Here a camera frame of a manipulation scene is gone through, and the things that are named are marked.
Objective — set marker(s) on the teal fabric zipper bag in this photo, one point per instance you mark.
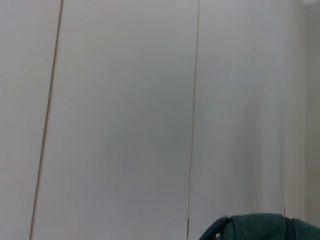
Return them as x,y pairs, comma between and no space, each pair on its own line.
255,227

